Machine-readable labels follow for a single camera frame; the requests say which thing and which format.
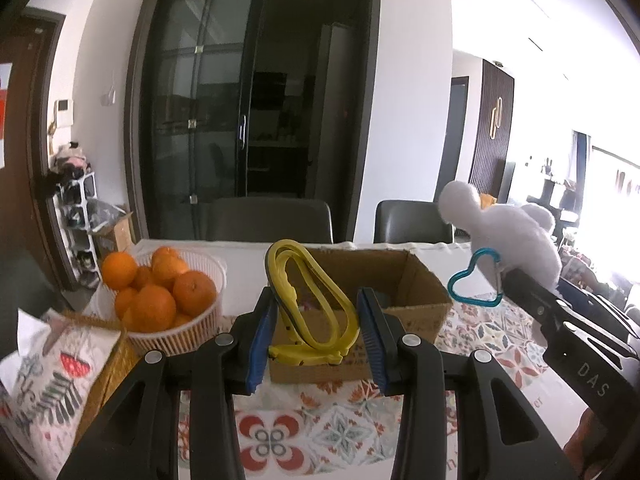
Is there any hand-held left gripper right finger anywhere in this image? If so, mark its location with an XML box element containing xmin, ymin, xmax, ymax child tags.
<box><xmin>356</xmin><ymin>287</ymin><xmax>568</xmax><ymax>480</ymax></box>

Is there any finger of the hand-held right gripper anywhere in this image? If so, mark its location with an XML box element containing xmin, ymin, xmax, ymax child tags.
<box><xmin>502</xmin><ymin>267</ymin><xmax>631</xmax><ymax>358</ymax></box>
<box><xmin>557</xmin><ymin>277</ymin><xmax>640</xmax><ymax>341</ymax></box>

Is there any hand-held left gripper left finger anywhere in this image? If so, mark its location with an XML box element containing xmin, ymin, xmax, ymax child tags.
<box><xmin>57</xmin><ymin>286</ymin><xmax>279</xmax><ymax>480</ymax></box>

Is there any white plush toy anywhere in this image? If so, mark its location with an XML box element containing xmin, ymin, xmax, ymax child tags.
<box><xmin>437</xmin><ymin>180</ymin><xmax>563</xmax><ymax>288</ymax></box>

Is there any yellow plastic handle tool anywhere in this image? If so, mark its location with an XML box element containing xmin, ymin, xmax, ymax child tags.
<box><xmin>265</xmin><ymin>239</ymin><xmax>361</xmax><ymax>367</ymax></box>

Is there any blue heart carabiner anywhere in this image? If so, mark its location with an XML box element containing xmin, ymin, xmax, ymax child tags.
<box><xmin>447</xmin><ymin>249</ymin><xmax>507</xmax><ymax>306</ymax></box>

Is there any person's right forearm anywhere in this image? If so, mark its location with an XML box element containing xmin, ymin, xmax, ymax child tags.
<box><xmin>562</xmin><ymin>407</ymin><xmax>608</xmax><ymax>480</ymax></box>

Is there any patterned sofa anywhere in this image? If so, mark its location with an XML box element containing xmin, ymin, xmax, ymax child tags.
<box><xmin>557</xmin><ymin>247</ymin><xmax>640</xmax><ymax>311</ymax></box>

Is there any white plastic basket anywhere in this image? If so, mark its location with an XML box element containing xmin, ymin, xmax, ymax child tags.
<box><xmin>92</xmin><ymin>249</ymin><xmax>228</xmax><ymax>356</ymax></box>

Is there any patterned tablecloth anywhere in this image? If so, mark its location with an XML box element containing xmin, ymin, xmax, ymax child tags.
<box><xmin>177</xmin><ymin>300</ymin><xmax>556</xmax><ymax>476</ymax></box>

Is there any flat television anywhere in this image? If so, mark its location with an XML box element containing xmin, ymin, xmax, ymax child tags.
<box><xmin>497</xmin><ymin>160</ymin><xmax>517</xmax><ymax>206</ymax></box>

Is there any pile of oranges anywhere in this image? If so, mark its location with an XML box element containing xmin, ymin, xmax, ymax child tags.
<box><xmin>100</xmin><ymin>245</ymin><xmax>218</xmax><ymax>333</ymax></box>

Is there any wide dark dining chair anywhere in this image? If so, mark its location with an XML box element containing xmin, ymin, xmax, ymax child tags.
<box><xmin>206</xmin><ymin>197</ymin><xmax>334</xmax><ymax>243</ymax></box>

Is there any narrow dark dining chair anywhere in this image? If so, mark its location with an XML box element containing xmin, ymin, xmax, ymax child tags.
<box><xmin>374</xmin><ymin>200</ymin><xmax>455</xmax><ymax>245</ymax></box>

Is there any wicker basket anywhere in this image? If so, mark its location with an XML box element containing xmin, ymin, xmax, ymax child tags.
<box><xmin>60</xmin><ymin>310</ymin><xmax>141</xmax><ymax>433</ymax></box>

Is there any small cardboard box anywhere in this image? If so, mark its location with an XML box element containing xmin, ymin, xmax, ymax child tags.
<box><xmin>90</xmin><ymin>210</ymin><xmax>137</xmax><ymax>261</ymax></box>

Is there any dark interior door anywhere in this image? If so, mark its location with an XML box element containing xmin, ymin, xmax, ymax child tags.
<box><xmin>436</xmin><ymin>76</ymin><xmax>470</xmax><ymax>196</ymax></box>

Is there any dark plastic bag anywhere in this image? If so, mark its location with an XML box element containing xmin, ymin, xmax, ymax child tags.
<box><xmin>85</xmin><ymin>199</ymin><xmax>126</xmax><ymax>233</ymax></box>

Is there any white shoe rack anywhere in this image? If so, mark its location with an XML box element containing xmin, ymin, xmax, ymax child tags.
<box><xmin>55</xmin><ymin>172</ymin><xmax>98</xmax><ymax>291</ymax></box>

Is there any printed fabric tissue cover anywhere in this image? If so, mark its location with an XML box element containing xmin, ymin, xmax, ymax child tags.
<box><xmin>0</xmin><ymin>317</ymin><xmax>123</xmax><ymax>478</ymax></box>

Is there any white tissue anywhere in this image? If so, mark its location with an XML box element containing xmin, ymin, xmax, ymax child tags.
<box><xmin>0</xmin><ymin>308</ymin><xmax>51</xmax><ymax>396</ymax></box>

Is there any dark glass sliding door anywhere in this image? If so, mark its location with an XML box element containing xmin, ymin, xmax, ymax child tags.
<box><xmin>124</xmin><ymin>0</ymin><xmax>382</xmax><ymax>243</ymax></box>

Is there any dark green chair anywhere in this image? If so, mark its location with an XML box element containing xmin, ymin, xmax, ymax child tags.
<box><xmin>0</xmin><ymin>247</ymin><xmax>68</xmax><ymax>361</ymax></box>

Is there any plush toy on rack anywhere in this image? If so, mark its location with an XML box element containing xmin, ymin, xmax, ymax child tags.
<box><xmin>47</xmin><ymin>141</ymin><xmax>91</xmax><ymax>196</ymax></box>

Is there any brown wooden door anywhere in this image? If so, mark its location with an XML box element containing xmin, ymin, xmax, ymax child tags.
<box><xmin>0</xmin><ymin>15</ymin><xmax>66</xmax><ymax>281</ymax></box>

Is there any dark slatted wall panel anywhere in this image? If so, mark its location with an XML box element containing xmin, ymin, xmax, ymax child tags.
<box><xmin>470</xmin><ymin>59</ymin><xmax>516</xmax><ymax>198</ymax></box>

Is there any red wall poster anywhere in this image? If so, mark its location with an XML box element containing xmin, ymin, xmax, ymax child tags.
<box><xmin>0</xmin><ymin>62</ymin><xmax>13</xmax><ymax>168</ymax></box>

